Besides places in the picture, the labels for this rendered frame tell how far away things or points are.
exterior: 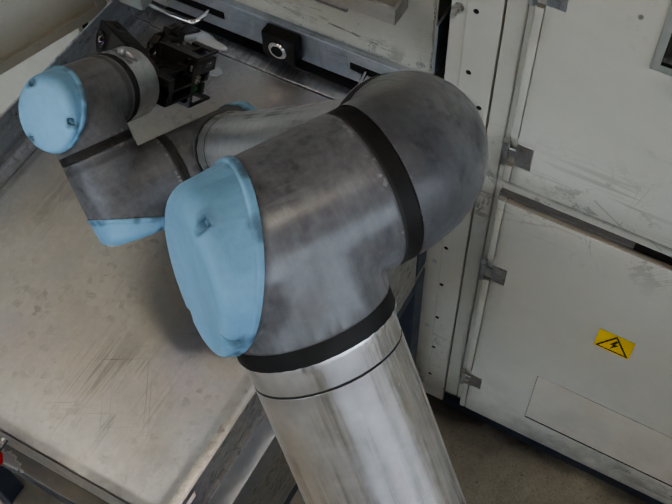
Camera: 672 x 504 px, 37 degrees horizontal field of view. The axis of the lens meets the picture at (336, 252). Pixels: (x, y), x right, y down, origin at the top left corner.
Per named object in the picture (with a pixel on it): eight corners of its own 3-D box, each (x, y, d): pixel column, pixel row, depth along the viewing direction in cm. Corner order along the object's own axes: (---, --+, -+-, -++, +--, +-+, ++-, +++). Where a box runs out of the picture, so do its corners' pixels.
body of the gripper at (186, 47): (212, 99, 137) (161, 122, 127) (160, 76, 139) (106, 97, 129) (222, 47, 133) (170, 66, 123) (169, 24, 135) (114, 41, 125)
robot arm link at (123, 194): (199, 214, 118) (154, 117, 116) (110, 258, 114) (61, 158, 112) (182, 214, 127) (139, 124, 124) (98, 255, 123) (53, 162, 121)
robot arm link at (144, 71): (76, 109, 126) (85, 36, 121) (101, 99, 130) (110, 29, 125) (134, 136, 123) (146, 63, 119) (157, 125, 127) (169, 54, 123)
